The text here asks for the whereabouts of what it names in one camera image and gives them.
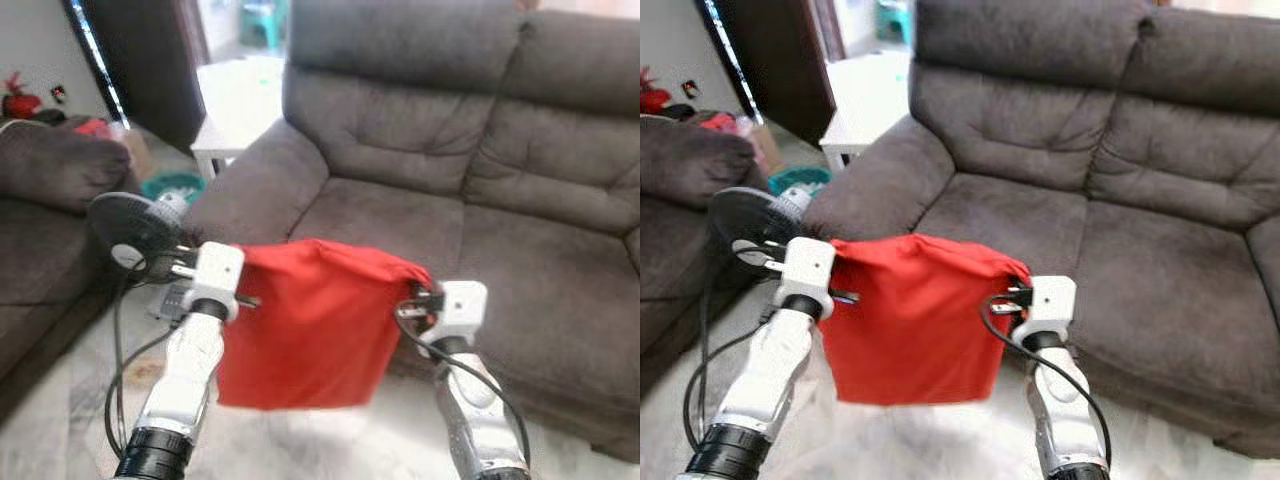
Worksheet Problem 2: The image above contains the red fire extinguisher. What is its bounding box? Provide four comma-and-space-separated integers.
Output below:
640, 66, 673, 116
0, 72, 43, 121

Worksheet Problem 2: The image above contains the teal plastic basket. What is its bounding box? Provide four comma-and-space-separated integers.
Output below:
140, 171, 208, 206
768, 165, 833, 198

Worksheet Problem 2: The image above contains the brown two-seat fabric sofa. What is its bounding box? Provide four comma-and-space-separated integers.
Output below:
800, 0, 1280, 461
180, 0, 641, 463

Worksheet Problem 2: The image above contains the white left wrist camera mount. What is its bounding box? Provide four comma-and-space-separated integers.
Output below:
188, 241, 247, 323
775, 237, 837, 319

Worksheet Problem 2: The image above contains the white coffee table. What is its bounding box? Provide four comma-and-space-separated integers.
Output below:
818, 50, 916, 173
190, 55, 291, 181

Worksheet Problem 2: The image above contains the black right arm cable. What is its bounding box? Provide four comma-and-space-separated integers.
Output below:
393, 305, 531, 471
978, 295, 1113, 471

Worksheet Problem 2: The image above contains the dark wooden door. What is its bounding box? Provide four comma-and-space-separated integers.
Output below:
700, 0, 839, 149
62, 0, 209, 156

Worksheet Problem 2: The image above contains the black grille table fan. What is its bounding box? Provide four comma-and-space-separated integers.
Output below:
708, 185, 816, 276
86, 190, 201, 321

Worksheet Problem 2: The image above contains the teal plastic stool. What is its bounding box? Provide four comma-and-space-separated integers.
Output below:
875, 0, 913, 46
238, 0, 286, 51

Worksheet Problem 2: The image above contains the red pillow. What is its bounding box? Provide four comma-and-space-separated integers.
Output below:
213, 238, 433, 411
817, 233, 1031, 407

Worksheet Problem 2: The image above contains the cardboard box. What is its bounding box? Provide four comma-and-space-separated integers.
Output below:
118, 128, 153, 183
748, 122, 786, 176

